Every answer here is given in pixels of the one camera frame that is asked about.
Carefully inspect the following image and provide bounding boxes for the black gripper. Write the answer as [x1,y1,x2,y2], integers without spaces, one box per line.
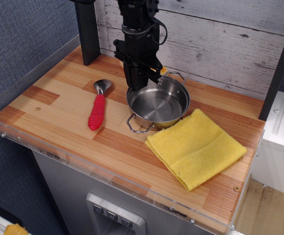
[114,23,163,91]

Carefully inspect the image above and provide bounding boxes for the stainless steel pot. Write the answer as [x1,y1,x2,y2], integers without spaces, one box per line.
[126,71,190,134]

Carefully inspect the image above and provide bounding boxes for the yellow cloth napkin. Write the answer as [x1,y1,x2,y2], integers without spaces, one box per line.
[145,109,247,191]

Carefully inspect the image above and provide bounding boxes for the toy bread loaf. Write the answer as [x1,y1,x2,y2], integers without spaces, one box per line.
[119,61,167,75]

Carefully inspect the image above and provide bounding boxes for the grey toy fridge cabinet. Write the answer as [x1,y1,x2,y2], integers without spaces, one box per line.
[33,152,209,235]

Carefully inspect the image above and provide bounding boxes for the clear acrylic table guard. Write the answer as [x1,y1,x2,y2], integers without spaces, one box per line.
[0,34,265,235]

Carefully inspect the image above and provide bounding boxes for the white toy sink unit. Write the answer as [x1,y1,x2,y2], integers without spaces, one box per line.
[251,92,284,193]

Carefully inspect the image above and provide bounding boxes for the black object bottom left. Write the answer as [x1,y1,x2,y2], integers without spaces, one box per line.
[0,204,23,235]

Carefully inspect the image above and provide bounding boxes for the yellow object bottom left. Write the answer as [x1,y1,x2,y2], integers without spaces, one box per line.
[3,224,29,235]

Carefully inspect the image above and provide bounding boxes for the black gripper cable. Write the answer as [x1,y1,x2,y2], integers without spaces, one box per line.
[151,18,168,46]

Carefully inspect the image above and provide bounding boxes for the red handled metal spoon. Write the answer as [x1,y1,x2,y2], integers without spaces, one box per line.
[88,79,112,131]

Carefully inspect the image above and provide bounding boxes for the black left vertical post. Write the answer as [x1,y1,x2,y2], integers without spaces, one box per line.
[73,0,100,66]

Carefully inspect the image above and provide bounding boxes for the black vertical post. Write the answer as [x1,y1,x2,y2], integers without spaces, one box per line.
[73,0,100,66]
[259,48,284,121]

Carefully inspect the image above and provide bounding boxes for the black right vertical post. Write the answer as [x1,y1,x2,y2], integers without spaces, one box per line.
[259,48,284,121]

